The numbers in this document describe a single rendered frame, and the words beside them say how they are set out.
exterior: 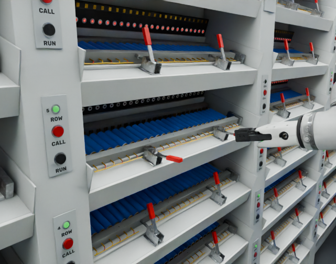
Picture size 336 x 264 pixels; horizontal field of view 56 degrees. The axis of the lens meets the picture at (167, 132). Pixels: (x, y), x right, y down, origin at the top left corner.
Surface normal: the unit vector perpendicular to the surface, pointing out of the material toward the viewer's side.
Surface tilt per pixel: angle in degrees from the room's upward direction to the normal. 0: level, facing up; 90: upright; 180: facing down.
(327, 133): 90
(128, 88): 109
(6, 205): 19
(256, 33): 90
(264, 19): 90
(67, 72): 90
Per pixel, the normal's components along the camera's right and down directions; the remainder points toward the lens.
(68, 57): 0.74, 0.14
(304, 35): -0.66, 0.18
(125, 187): 0.71, 0.45
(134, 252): 0.23, -0.88
